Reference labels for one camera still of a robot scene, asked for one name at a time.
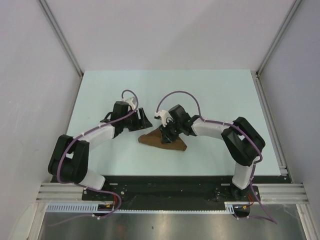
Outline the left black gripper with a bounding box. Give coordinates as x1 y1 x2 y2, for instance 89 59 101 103
121 108 152 132

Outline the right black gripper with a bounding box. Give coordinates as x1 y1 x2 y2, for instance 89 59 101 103
159 119 183 144

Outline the brown cloth napkin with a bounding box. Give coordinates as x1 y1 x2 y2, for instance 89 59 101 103
138 128 187 152

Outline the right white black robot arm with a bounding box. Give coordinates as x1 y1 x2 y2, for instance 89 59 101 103
154 104 266 201

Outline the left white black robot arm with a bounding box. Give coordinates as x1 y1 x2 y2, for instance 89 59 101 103
48 97 153 200

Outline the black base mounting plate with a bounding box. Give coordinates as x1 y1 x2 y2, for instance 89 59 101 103
82 176 291 210

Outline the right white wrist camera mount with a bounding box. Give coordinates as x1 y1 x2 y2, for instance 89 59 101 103
154 110 173 127

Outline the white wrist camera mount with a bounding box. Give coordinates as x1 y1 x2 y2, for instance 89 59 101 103
121 96 138 111
154 110 173 127

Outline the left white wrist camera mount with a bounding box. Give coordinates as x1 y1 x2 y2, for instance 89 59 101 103
121 96 138 111

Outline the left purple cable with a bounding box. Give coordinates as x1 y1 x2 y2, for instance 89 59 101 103
48 89 140 227

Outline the purple cable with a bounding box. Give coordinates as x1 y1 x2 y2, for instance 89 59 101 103
48 89 140 227
156 90 278 225

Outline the right side aluminium rail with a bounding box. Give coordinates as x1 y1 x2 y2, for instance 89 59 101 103
251 71 289 176

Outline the aluminium rail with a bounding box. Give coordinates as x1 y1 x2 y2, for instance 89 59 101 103
251 71 289 176
36 183 309 204

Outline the white slotted cable duct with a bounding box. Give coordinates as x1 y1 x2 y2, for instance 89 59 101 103
46 201 237 215

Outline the aluminium front rail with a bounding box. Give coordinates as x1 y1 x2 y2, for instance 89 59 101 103
36 183 309 204

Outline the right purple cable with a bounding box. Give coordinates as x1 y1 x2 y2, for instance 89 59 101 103
156 90 278 225

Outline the left aluminium corner post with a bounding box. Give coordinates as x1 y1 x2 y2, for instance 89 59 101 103
37 0 84 79

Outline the aluminium corner post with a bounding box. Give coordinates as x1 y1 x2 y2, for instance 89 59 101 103
255 0 304 77
37 0 84 79

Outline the right aluminium corner post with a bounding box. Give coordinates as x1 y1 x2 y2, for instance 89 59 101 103
255 0 304 77

